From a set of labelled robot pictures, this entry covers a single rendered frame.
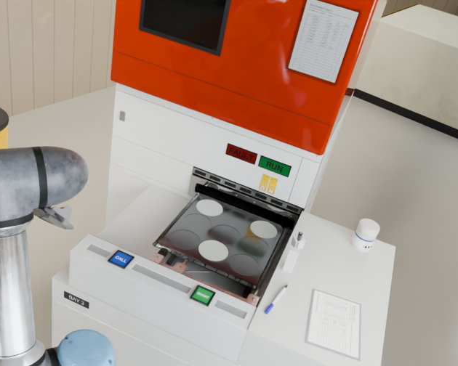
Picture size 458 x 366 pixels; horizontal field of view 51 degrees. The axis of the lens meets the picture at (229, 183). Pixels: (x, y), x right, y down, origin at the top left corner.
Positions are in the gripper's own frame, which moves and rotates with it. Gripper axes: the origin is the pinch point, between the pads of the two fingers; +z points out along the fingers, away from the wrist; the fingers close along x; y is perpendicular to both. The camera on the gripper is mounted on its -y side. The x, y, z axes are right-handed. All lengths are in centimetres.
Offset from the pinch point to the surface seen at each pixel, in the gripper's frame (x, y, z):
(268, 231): -21, 31, 58
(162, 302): -25.2, -11.5, 24.7
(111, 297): -9.4, -13.4, 18.1
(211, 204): -4, 36, 42
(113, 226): 14.3, 13.7, 19.5
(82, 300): 1.8, -15.8, 15.6
